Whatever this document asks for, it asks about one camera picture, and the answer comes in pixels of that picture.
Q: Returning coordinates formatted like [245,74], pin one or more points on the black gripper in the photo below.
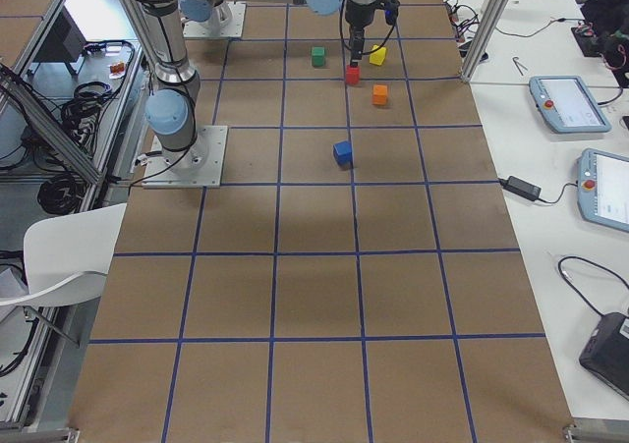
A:
[358,19]

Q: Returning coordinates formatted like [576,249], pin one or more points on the red wooden block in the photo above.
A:
[352,75]

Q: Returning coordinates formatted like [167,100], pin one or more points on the yellow wooden block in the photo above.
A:
[378,55]

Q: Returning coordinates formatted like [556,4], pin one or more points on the green wooden block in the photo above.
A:
[318,56]

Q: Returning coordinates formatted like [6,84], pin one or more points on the orange wooden block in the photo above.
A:
[380,94]

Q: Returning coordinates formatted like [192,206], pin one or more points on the blue wooden block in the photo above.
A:
[343,154]

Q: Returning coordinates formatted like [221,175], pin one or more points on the allen key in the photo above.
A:
[519,66]

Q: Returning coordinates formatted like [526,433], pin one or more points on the far teach pendant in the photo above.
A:
[567,106]

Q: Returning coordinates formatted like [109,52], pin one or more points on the teach pendant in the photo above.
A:
[567,106]
[602,188]

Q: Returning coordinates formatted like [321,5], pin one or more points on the black power adapter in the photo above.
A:
[521,188]

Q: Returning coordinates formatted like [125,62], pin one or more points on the near teach pendant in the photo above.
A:
[602,188]

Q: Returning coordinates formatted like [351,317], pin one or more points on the white chair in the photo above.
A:
[67,258]

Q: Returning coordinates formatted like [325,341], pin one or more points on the black laptop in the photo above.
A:
[605,355]

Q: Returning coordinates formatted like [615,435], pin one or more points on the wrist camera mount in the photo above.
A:
[390,6]

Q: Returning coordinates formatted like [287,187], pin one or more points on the aluminium frame post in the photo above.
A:
[490,14]

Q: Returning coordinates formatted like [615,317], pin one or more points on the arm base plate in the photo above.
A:
[201,167]
[205,20]

